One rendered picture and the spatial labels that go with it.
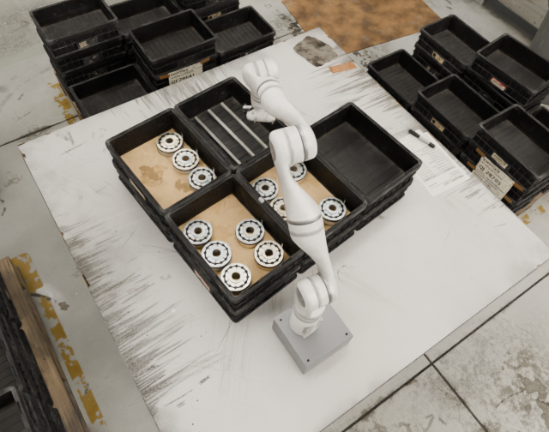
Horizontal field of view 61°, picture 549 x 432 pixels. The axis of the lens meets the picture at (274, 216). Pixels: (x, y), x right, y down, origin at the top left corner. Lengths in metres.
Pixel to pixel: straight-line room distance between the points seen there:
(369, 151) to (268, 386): 0.99
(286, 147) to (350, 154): 0.84
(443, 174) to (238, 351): 1.16
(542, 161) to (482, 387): 1.18
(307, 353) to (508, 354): 1.39
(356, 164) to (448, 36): 1.71
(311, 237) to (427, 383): 1.45
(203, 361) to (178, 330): 0.14
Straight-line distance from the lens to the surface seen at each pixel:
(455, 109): 2.96
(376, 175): 1.90
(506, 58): 3.24
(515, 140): 2.79
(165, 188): 1.80
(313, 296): 1.28
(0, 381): 2.16
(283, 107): 1.23
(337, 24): 3.95
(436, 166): 2.18
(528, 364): 2.76
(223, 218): 1.71
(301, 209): 1.17
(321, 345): 1.58
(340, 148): 1.95
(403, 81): 3.17
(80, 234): 1.92
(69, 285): 2.64
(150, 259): 1.81
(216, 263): 1.59
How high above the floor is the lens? 2.30
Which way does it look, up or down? 59 degrees down
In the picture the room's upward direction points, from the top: 7 degrees clockwise
